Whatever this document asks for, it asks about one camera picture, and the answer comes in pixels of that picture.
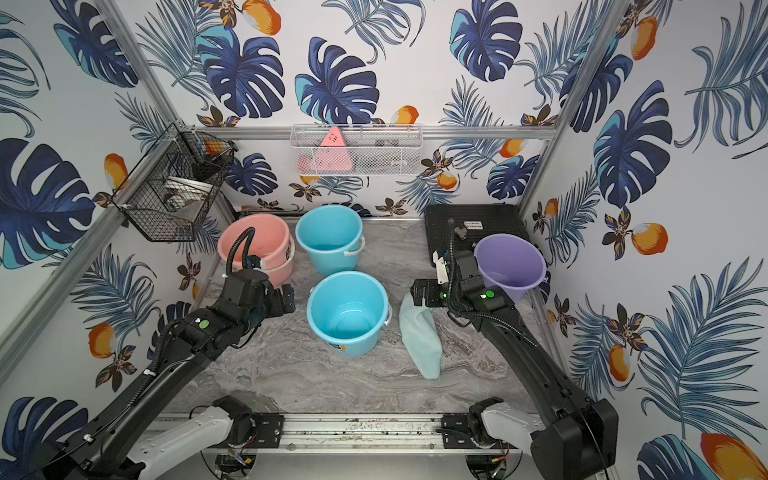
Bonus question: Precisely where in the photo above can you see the pink plastic bucket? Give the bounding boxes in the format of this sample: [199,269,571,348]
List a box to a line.
[217,214,296,287]

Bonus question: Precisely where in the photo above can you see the light teal cloth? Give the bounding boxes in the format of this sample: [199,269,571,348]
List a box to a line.
[398,292,443,380]

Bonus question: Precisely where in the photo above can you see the purple plastic bucket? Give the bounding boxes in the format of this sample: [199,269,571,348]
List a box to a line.
[474,234,546,302]

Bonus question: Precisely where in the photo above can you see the teal plastic bucket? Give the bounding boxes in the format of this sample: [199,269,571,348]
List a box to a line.
[295,205,365,276]

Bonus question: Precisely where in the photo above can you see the teal bucket with label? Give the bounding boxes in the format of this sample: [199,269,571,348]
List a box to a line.
[307,271,393,358]

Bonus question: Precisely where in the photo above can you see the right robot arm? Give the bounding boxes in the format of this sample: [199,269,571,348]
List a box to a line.
[410,219,619,479]

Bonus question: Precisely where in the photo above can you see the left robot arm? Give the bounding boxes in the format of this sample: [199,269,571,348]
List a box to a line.
[26,227,295,479]

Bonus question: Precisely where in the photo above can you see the silver metal pipe fitting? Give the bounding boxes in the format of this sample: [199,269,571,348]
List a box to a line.
[454,226,468,241]

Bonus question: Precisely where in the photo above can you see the black tool case orange latches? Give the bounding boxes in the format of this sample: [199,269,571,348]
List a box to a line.
[424,204,529,266]

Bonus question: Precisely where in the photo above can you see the pink triangle item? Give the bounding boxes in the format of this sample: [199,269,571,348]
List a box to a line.
[307,126,354,174]

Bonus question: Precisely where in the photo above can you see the black wire basket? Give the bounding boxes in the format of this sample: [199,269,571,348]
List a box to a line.
[109,124,238,243]

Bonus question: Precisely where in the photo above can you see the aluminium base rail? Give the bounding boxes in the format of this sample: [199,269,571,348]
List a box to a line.
[116,411,607,454]

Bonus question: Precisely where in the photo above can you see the clear wall shelf basket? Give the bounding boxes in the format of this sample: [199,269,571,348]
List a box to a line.
[290,124,423,176]

